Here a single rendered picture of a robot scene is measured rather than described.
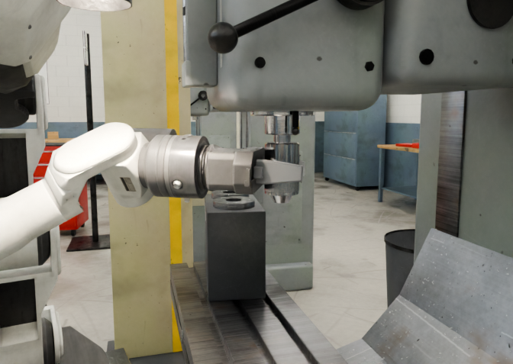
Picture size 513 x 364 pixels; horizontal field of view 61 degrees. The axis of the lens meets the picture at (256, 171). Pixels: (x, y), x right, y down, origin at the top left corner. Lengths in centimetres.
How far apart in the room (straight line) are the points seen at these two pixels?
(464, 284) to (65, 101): 918
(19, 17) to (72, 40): 893
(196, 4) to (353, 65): 20
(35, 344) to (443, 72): 113
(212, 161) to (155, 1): 183
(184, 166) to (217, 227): 33
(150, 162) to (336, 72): 27
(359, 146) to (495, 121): 707
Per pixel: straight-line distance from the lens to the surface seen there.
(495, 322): 78
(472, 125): 84
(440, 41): 56
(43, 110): 114
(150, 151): 60
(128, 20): 233
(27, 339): 131
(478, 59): 59
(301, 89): 49
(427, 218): 95
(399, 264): 248
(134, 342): 257
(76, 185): 61
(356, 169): 786
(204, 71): 55
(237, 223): 89
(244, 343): 79
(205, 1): 56
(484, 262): 82
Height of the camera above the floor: 130
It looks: 7 degrees down
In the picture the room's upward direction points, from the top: straight up
